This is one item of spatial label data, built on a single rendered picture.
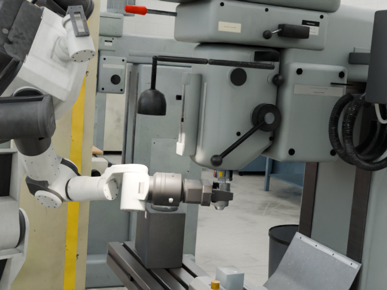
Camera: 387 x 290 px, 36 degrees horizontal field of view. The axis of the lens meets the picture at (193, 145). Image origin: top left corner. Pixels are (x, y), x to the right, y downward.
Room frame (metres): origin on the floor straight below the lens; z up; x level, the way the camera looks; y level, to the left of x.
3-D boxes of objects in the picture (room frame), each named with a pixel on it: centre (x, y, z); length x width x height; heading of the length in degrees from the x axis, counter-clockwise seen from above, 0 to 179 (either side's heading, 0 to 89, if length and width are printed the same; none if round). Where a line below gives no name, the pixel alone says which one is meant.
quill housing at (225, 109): (1.57, -0.09, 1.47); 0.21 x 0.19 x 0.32; 24
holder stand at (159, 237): (1.97, 0.09, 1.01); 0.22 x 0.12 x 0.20; 16
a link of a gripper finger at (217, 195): (1.53, -0.08, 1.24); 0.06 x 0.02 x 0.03; 95
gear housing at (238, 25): (1.58, -0.12, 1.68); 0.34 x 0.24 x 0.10; 114
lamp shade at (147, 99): (1.46, 0.11, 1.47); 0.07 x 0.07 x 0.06
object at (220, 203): (1.57, -0.08, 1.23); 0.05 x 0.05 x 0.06
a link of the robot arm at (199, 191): (1.56, 0.01, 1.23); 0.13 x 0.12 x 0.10; 5
